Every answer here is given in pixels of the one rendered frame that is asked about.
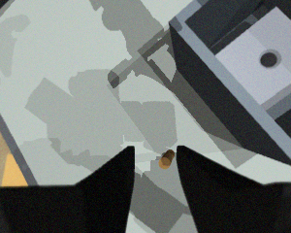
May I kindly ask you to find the brown cylindrical peg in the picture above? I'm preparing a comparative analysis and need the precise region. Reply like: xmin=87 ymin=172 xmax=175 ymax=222
xmin=159 ymin=150 xmax=175 ymax=169

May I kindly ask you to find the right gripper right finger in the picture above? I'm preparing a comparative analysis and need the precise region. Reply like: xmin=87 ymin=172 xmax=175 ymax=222
xmin=177 ymin=146 xmax=291 ymax=233

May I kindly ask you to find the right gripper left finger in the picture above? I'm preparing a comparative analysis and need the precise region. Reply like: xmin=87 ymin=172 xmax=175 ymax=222
xmin=0 ymin=146 xmax=135 ymax=233

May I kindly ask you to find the light grey plate with hole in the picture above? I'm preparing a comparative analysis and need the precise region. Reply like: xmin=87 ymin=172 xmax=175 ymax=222
xmin=216 ymin=7 xmax=291 ymax=111

